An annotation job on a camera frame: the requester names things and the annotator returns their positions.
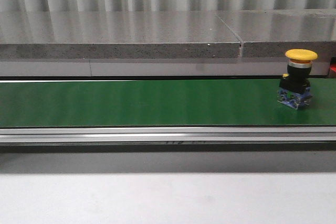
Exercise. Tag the aluminium conveyor frame rail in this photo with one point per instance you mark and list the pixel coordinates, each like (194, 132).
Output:
(167, 135)

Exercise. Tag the grey speckled stone slab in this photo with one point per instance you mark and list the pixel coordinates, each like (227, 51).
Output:
(116, 35)

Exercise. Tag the green conveyor belt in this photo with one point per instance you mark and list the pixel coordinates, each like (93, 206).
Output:
(160, 102)

